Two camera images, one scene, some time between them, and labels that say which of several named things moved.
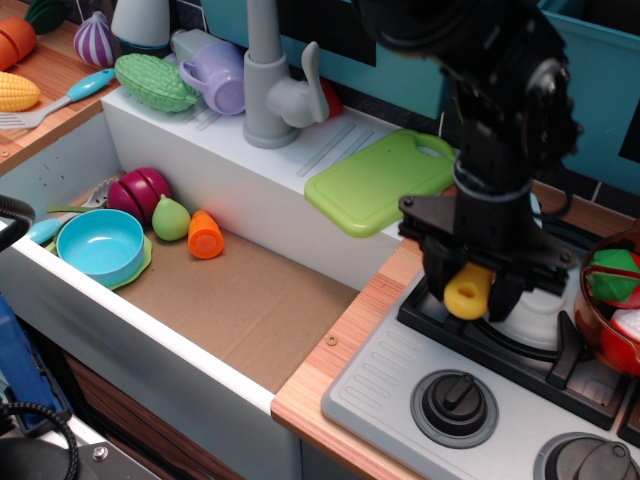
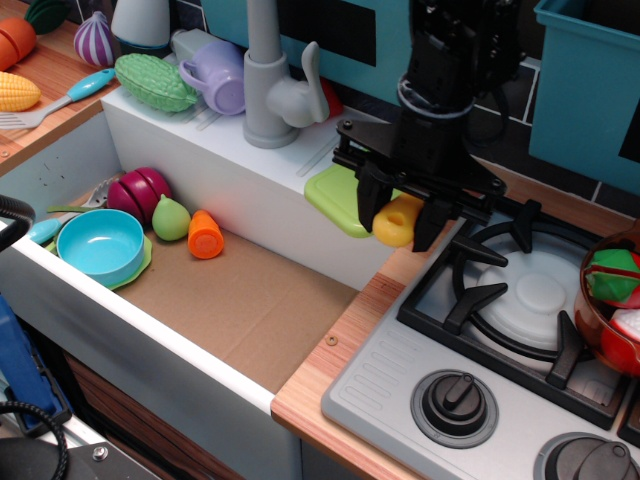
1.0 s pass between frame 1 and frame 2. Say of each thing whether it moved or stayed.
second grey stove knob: stayed
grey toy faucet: stayed
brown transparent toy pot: stayed
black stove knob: stayed
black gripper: moved
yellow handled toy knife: moved
